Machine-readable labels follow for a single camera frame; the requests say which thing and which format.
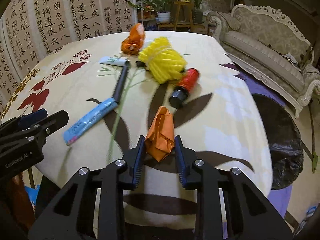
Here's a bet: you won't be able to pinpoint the blue white slippers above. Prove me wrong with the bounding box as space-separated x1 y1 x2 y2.
295 205 319 239

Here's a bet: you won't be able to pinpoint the blue toothpaste tube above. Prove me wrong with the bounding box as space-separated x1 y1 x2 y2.
63 98 118 146

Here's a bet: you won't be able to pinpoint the plant in white pot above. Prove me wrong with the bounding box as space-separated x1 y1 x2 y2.
128 0 172 23

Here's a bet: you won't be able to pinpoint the metal shelf rack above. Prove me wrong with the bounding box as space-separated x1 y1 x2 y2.
137 1 157 30

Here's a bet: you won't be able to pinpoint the ornate white grey sofa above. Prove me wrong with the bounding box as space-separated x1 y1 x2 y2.
206 4 319 117

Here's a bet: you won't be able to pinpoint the red bottle black cap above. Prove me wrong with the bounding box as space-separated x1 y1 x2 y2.
169 68 200 109

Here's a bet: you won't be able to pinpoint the calligraphy wall hanging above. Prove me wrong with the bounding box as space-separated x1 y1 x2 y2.
1 0 136 111

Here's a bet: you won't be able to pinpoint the black trash bin with bag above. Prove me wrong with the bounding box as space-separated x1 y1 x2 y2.
253 94 304 190

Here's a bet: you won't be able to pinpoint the floral cream tablecloth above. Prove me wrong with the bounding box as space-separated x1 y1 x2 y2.
0 30 274 230

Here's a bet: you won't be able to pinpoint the large orange plastic bag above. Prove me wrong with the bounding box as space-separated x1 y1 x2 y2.
121 23 145 55

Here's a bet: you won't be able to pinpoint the wooden plant stand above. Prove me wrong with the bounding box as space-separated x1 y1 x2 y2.
157 1 206 33

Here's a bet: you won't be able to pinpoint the small orange paper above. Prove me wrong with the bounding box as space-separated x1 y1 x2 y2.
145 106 175 162

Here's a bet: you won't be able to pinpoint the white green toothpaste tube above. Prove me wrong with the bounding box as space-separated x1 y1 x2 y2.
99 56 130 67

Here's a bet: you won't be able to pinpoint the black foam tube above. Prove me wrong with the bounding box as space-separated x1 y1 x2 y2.
112 64 129 104
136 61 146 68

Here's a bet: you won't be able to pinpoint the yellow foam net bundle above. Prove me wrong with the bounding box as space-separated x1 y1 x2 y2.
138 37 187 84

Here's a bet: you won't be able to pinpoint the purple cloth on floor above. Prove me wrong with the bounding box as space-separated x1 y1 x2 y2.
237 69 293 218

